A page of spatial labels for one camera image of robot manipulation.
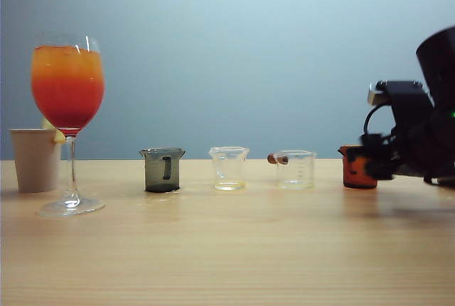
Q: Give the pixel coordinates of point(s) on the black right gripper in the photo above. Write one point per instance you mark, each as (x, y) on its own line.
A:
(414, 135)

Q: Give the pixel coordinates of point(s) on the amber glass measuring cup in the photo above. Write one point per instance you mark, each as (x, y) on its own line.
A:
(357, 174)

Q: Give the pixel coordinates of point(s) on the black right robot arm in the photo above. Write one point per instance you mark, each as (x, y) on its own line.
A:
(440, 82)

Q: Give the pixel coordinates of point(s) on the clear glass measuring cup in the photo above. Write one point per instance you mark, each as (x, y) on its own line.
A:
(296, 171)
(229, 169)

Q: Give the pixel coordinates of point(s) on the grey glass measuring cup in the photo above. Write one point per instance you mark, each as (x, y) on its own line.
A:
(163, 171)

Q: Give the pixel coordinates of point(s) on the brown paper cup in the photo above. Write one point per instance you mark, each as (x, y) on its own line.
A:
(35, 160)

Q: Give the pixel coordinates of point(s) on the small brown cylinder piece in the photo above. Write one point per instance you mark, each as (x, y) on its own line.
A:
(278, 159)

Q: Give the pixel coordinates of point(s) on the wine glass with orange drink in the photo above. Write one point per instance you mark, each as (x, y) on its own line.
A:
(68, 89)

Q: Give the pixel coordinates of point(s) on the yellow lemon slice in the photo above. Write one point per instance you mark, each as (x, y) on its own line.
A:
(57, 136)

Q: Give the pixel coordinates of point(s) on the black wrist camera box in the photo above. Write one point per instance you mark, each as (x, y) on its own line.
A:
(394, 89)

